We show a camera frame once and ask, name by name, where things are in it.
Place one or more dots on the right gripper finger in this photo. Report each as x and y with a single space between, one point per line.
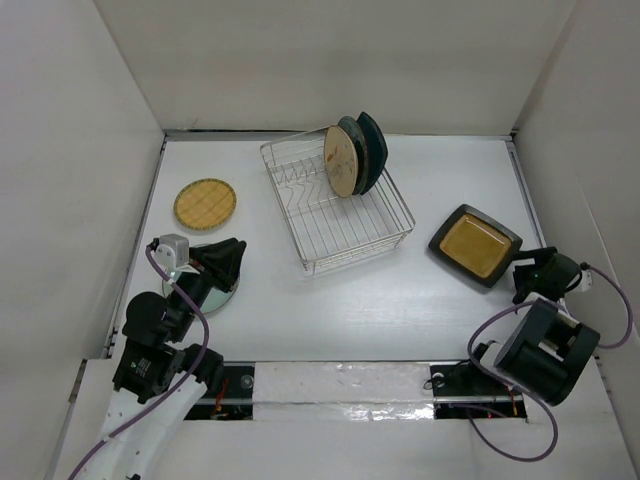
525 279
539 256

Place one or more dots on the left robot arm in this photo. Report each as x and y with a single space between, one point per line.
166 365

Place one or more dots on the dark teal floral plate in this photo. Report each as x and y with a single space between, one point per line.
351 127

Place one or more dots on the yellow woven round plate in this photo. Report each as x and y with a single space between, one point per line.
205 204

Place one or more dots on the teal square plate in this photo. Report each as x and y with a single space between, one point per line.
376 147

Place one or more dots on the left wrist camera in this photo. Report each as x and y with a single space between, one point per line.
170 251

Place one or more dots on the wire dish rack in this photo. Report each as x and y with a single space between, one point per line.
329 231

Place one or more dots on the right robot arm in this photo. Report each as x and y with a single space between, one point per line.
548 350

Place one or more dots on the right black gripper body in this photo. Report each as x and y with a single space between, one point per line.
540 263

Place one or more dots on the beige bird plate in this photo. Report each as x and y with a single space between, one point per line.
341 161

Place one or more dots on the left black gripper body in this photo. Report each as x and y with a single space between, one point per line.
196 286

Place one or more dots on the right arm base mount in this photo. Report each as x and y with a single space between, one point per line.
461 391

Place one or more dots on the black and amber square plate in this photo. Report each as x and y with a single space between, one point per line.
475 245

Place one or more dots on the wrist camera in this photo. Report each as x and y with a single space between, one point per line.
582 283
170 251

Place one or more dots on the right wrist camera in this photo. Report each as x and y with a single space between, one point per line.
582 283

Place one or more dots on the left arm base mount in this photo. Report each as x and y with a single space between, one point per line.
233 398

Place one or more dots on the light green round plate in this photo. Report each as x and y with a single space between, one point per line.
224 297

